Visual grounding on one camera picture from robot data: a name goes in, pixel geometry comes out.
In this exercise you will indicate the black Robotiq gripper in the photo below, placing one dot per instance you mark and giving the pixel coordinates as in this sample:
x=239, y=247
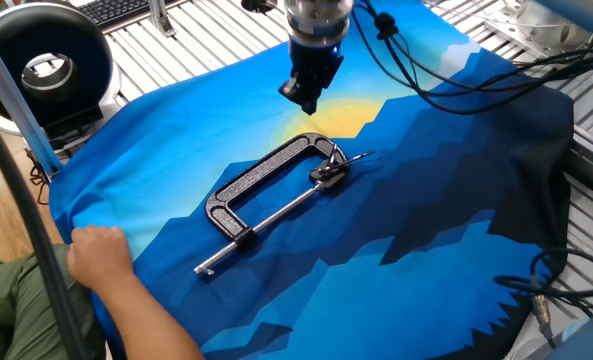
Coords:
x=316, y=62

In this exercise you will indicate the black clock movement with hands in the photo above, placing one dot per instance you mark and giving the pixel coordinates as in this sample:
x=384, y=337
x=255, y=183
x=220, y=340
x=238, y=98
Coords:
x=332, y=172

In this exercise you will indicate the person's bare forearm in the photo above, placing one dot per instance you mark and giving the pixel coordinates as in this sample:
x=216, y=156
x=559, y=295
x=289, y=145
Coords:
x=146, y=325

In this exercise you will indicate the person's bare hand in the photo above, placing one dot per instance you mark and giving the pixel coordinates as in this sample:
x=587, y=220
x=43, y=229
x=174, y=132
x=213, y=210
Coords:
x=101, y=257

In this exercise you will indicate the black C-clamp with steel screw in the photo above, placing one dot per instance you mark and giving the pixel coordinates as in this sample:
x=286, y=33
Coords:
x=256, y=175

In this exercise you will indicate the blue mountain print cloth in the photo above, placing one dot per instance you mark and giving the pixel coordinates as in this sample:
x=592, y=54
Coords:
x=376, y=250

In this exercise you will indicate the black computer keyboard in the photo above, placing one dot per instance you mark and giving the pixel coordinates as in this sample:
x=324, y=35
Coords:
x=113, y=9

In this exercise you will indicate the green trousers leg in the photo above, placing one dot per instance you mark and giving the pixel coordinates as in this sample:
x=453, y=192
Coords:
x=21, y=305

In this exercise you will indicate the metal table bracket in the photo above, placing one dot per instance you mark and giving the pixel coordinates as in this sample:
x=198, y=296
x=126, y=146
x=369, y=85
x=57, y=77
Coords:
x=161, y=17

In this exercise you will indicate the aluminium frame bar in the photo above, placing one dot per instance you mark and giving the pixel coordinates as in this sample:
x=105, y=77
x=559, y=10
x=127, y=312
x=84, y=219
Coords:
x=13, y=100

